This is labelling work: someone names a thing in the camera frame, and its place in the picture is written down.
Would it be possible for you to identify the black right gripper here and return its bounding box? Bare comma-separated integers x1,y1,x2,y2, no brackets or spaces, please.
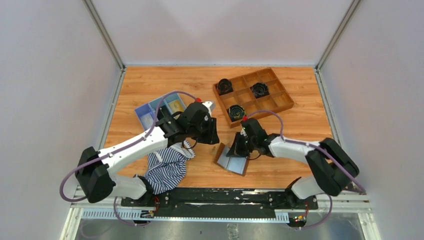
226,132,257,158

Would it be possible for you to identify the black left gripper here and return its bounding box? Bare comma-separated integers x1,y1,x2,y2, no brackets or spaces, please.
188,117,220,145

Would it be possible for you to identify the brown leather card holder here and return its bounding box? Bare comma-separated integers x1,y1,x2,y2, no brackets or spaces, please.
213,143,248,176

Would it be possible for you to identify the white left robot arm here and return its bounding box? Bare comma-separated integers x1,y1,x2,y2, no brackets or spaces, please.
73,101,219,207

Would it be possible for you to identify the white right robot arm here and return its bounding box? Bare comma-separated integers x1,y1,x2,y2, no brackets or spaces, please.
226,118,360,209

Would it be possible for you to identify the yellow card in organizer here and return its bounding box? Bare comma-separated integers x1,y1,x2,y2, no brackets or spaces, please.
168,100,185,114

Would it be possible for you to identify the black card in organizer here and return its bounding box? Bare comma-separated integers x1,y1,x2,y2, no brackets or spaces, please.
157,105,171,121

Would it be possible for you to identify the white card in organizer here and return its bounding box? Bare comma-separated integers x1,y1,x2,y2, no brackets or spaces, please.
139,113,155,131

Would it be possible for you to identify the black rolled belt front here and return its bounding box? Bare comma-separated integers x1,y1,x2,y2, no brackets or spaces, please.
227,104,246,122

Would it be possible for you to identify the black rolled belt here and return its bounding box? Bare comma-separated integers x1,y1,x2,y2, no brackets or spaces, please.
250,82,270,99
227,104,246,122
216,78,234,96

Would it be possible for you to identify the blue three-compartment organizer box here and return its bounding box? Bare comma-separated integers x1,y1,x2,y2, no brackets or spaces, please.
134,93,186,131

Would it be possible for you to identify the black rolled belt back left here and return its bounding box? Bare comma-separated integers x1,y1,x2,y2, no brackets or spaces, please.
216,78,234,96

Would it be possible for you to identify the blue white striped cloth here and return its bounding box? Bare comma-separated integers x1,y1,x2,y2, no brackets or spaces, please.
134,140,196,195

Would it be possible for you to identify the wooden nine-compartment tray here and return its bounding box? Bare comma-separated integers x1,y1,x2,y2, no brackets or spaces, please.
212,68,295,128

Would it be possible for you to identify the black rolled belt centre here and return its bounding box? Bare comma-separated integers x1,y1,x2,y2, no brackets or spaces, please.
250,82,270,99

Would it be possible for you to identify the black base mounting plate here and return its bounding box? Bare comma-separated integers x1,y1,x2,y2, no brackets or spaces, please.
119,187,318,219

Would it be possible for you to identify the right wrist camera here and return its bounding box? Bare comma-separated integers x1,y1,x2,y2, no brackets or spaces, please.
240,116,249,138

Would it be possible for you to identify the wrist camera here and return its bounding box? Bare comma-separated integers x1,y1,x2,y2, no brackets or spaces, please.
240,116,249,138
195,98,216,116

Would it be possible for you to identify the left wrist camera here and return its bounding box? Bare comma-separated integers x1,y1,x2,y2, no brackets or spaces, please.
195,98,216,116

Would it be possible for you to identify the aluminium front rail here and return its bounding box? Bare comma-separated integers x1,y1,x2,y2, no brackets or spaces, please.
68,187,372,226

